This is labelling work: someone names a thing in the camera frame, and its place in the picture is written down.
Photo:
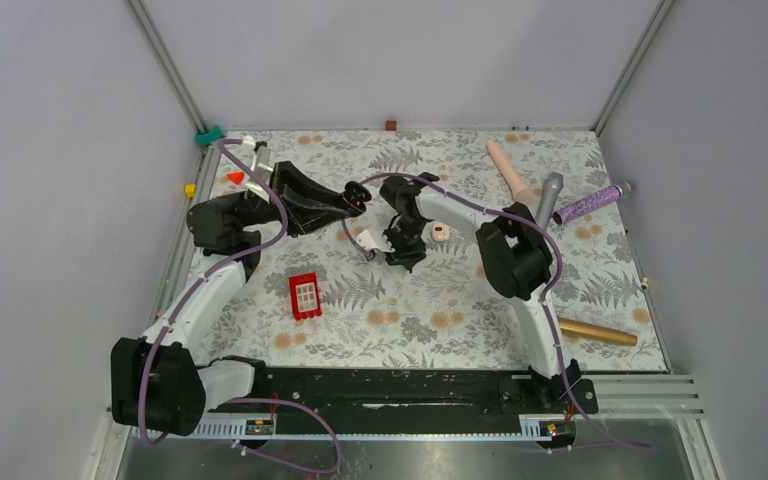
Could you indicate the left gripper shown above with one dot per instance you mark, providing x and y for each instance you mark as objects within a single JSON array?
[{"x": 292, "y": 185}]

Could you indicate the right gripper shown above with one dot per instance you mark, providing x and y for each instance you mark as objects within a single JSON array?
[{"x": 405, "y": 257}]

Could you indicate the beige earbuds charging case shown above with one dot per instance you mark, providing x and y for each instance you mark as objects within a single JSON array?
[{"x": 440, "y": 232}]

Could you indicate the black earbuds charging case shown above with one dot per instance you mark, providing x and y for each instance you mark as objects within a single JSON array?
[{"x": 356, "y": 195}]

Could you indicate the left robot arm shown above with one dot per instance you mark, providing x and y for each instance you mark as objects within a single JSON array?
[{"x": 155, "y": 382}]

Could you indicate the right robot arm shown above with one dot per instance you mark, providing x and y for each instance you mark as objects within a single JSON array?
[{"x": 520, "y": 261}]

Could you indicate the red wedge block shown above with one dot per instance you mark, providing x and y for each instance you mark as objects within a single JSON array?
[{"x": 237, "y": 177}]

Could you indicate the floral table mat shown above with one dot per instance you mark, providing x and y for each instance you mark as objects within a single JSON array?
[{"x": 442, "y": 314}]

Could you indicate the red tray with tiles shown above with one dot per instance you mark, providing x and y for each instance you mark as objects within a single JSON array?
[{"x": 305, "y": 296}]

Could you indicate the yellow cube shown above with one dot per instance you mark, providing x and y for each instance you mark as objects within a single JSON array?
[{"x": 190, "y": 191}]

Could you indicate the teal block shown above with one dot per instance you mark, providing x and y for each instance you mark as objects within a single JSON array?
[{"x": 206, "y": 138}]

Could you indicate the pink microphone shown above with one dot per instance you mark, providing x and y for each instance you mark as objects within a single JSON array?
[{"x": 519, "y": 190}]

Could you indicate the silver microphone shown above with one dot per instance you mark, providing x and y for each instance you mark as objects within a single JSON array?
[{"x": 551, "y": 188}]

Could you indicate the purple glitter microphone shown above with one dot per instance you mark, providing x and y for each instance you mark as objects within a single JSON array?
[{"x": 592, "y": 202}]

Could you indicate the gold microphone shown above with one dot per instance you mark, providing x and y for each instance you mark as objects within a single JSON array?
[{"x": 598, "y": 333}]

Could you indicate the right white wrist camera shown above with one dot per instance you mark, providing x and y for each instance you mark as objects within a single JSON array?
[{"x": 373, "y": 243}]

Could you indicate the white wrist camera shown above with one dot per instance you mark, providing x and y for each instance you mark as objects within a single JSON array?
[
  {"x": 373, "y": 243},
  {"x": 262, "y": 169}
]

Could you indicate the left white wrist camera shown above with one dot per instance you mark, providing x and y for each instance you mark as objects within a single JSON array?
[{"x": 262, "y": 169}]

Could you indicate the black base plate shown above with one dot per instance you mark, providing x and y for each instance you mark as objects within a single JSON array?
[{"x": 491, "y": 391}]

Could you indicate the aluminium frame rail left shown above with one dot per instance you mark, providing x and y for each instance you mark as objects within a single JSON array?
[{"x": 163, "y": 57}]

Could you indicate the aluminium frame rail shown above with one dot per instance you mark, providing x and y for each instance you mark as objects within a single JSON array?
[
  {"x": 163, "y": 57},
  {"x": 637, "y": 56}
]

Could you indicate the aluminium frame rail right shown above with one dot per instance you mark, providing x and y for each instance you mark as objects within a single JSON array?
[{"x": 637, "y": 56}]

